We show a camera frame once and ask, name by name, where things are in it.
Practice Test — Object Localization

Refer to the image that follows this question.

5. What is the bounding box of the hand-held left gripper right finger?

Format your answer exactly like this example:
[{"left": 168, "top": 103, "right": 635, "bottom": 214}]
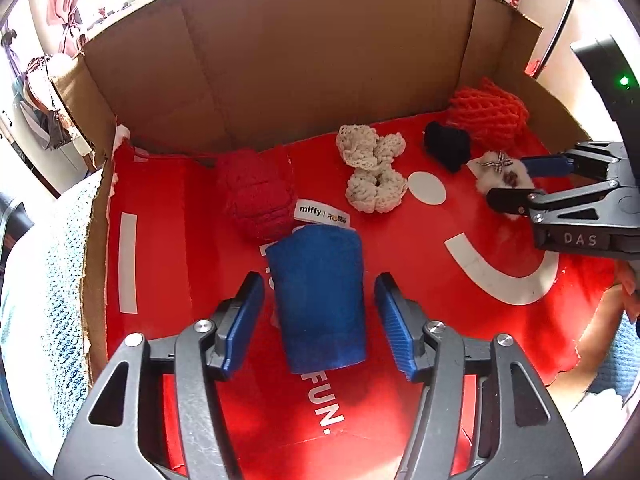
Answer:
[{"left": 374, "top": 272, "right": 586, "bottom": 480}]

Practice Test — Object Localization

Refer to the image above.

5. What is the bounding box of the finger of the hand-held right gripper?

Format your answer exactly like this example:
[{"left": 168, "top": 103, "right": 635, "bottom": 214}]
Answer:
[
  {"left": 486, "top": 182, "right": 621, "bottom": 221},
  {"left": 520, "top": 142, "right": 626, "bottom": 181}
]

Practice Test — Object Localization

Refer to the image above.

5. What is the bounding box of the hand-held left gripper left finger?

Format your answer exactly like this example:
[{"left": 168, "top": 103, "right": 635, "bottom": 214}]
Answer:
[{"left": 52, "top": 271, "right": 266, "bottom": 480}]

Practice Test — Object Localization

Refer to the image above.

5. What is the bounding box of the white plush bunny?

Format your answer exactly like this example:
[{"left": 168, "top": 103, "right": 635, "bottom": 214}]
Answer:
[{"left": 467, "top": 150, "right": 551, "bottom": 221}]

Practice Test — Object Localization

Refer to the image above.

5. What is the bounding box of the blue towel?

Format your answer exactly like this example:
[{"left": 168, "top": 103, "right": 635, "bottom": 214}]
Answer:
[{"left": 265, "top": 224, "right": 368, "bottom": 375}]

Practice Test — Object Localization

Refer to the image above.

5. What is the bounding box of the red mesh bath pouf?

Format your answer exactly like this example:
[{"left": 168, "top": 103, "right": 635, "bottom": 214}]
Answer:
[{"left": 446, "top": 77, "right": 530, "bottom": 148}]

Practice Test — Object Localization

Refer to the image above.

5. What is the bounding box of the black knit item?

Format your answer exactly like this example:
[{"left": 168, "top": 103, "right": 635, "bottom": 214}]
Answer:
[{"left": 424, "top": 121, "right": 472, "bottom": 173}]

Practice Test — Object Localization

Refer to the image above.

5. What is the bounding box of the red knit item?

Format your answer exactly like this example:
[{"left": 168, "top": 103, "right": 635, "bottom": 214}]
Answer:
[{"left": 216, "top": 149, "right": 297, "bottom": 242}]

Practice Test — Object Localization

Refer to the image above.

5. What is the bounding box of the cream crochet item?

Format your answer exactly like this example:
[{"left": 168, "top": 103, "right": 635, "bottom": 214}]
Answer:
[{"left": 336, "top": 124, "right": 408, "bottom": 215}]

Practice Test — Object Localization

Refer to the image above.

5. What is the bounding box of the cardboard box with red lining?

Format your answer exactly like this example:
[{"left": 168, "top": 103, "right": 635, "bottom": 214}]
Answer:
[{"left": 50, "top": 0, "right": 640, "bottom": 480}]

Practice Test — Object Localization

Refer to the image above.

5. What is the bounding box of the person's right hand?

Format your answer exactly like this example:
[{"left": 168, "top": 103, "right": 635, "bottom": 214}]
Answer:
[{"left": 614, "top": 262, "right": 640, "bottom": 317}]

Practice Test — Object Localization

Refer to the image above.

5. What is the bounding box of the white printed label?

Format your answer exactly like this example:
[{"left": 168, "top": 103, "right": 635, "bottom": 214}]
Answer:
[{"left": 294, "top": 200, "right": 352, "bottom": 231}]

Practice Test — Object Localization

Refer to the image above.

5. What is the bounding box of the black metal clothes rack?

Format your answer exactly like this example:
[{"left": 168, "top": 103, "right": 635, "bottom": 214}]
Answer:
[{"left": 532, "top": 0, "right": 586, "bottom": 81}]

